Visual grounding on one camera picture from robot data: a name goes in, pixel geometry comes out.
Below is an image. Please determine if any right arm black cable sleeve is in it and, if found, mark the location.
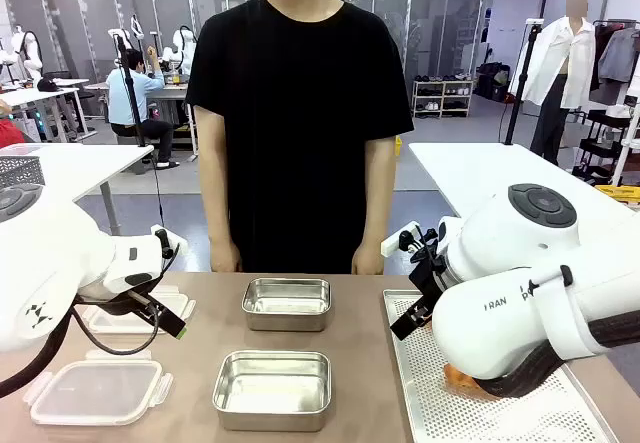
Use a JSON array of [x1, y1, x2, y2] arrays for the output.
[[447, 307, 640, 400]]

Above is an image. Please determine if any person in black t-shirt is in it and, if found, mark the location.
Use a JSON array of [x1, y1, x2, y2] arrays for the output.
[[185, 0, 416, 276]]

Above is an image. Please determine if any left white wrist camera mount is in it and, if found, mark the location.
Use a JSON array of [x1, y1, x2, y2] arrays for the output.
[[149, 223, 189, 257]]

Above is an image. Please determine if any person in red top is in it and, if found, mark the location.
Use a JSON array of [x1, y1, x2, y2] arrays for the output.
[[0, 100, 27, 150]]

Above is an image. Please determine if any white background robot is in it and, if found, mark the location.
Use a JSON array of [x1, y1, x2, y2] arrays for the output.
[[9, 24, 45, 85], [160, 24, 199, 77]]

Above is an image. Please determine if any white background desk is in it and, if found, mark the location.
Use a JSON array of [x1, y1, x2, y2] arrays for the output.
[[0, 77, 97, 143]]

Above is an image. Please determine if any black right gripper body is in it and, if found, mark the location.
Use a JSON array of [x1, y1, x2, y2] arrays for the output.
[[407, 252, 449, 310]]

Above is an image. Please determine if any white side table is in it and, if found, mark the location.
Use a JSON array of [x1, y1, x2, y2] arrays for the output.
[[0, 142, 156, 237]]

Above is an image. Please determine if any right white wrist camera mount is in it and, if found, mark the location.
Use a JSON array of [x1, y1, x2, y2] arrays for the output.
[[380, 221, 442, 260]]

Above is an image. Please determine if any perforated metal baking tray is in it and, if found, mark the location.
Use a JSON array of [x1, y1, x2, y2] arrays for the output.
[[382, 288, 622, 443]]

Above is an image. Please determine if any black bag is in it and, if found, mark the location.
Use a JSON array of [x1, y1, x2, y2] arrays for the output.
[[476, 61, 512, 103]]

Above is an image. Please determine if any person's right hand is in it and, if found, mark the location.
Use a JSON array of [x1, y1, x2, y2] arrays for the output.
[[209, 236, 244, 274]]

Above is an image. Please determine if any grey mesh basket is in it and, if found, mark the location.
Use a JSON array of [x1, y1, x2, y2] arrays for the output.
[[0, 155, 48, 190]]

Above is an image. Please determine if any black utility cart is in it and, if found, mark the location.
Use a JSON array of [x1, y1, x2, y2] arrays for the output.
[[572, 106, 640, 187]]

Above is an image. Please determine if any clear plastic clip lid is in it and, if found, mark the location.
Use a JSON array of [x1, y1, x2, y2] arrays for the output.
[[22, 349, 174, 427], [79, 285, 197, 336]]

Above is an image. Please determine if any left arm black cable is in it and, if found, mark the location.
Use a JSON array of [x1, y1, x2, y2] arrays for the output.
[[0, 290, 167, 400]]

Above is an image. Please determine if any seated person in blue shirt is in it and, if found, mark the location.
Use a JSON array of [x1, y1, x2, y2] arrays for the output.
[[105, 47, 181, 171]]

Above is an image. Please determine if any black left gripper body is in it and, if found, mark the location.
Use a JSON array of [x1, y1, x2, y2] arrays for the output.
[[110, 286, 162, 317]]

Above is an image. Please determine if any clothes rack with garments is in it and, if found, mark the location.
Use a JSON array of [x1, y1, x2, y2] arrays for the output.
[[589, 18, 640, 109]]

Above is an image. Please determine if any white shoe rack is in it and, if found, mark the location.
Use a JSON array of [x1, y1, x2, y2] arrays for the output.
[[411, 78, 475, 120]]

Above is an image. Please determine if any yellow flat object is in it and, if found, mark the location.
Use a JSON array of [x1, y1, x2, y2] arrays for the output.
[[593, 184, 640, 200]]

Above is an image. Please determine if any black tripod stand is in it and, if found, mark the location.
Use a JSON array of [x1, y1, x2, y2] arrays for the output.
[[503, 19, 545, 147]]

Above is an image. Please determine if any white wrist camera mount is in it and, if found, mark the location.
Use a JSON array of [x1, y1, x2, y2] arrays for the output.
[[149, 223, 189, 257], [380, 221, 442, 260]]

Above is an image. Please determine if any large white work table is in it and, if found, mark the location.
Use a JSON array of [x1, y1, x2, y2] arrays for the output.
[[408, 141, 640, 264]]

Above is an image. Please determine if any rectangular steel container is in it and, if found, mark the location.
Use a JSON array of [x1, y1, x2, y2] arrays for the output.
[[211, 350, 334, 433], [241, 277, 332, 333]]

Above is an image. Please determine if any person's left hand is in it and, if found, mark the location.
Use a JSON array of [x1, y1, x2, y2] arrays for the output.
[[350, 243, 387, 277]]

